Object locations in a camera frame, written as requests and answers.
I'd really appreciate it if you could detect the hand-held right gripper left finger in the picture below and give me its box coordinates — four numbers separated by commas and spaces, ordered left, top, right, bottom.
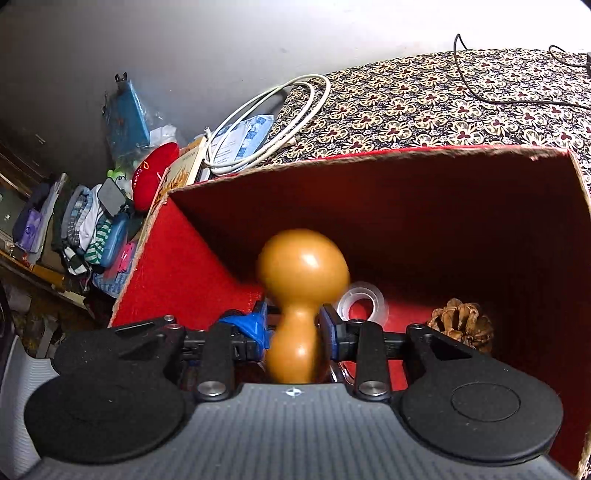
113, 300, 271, 401

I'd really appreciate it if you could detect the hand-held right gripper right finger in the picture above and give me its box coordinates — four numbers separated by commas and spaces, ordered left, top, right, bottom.
320, 304, 492, 401

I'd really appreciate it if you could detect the orange wooden gourd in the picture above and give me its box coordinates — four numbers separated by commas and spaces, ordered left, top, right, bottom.
257, 228, 350, 384

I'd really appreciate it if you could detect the red cardboard box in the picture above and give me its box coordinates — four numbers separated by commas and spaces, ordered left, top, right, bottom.
108, 143, 591, 478

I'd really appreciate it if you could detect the clear tape roll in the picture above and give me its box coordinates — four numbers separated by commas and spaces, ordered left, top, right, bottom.
335, 281, 389, 326

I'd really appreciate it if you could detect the brown pine cone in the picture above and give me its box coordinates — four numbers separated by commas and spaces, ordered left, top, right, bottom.
427, 298, 495, 354

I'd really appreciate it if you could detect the blue knit mat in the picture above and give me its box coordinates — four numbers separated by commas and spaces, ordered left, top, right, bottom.
92, 268, 134, 298

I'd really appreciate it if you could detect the blue oval case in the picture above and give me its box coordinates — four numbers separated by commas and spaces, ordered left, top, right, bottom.
99, 215, 130, 268

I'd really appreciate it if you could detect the yellow illustrated book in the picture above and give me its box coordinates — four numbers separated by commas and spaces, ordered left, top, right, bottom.
154, 136, 208, 204

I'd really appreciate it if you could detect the green white striped cloth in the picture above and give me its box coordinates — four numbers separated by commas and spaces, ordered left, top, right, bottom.
85, 219, 114, 266

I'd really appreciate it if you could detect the red plush toy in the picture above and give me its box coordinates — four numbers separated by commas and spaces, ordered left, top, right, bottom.
133, 142, 180, 212

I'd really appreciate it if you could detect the blue white paper packet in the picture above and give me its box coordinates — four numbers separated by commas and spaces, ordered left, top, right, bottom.
215, 114, 274, 162

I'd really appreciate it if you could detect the pile of folded clothes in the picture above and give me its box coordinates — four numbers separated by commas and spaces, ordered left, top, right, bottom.
51, 185, 107, 278

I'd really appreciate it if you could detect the grey ribbed mat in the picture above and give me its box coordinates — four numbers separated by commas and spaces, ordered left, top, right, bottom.
0, 335, 58, 480

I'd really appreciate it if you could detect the blue item in plastic bag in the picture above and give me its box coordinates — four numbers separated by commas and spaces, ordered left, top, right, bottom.
102, 73, 153, 160

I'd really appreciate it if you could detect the purple packet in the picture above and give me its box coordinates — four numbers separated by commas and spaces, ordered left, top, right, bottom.
13, 205, 44, 252

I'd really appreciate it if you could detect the floral patterned cloth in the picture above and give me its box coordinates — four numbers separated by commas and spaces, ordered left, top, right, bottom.
263, 46, 591, 185

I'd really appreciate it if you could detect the coiled white cable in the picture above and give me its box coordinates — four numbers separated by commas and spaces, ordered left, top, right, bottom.
203, 74, 332, 176

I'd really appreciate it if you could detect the long black cable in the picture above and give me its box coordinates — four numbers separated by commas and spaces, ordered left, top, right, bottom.
453, 33, 591, 112

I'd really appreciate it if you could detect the short black cable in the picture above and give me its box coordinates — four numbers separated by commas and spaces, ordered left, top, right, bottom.
549, 45, 591, 70

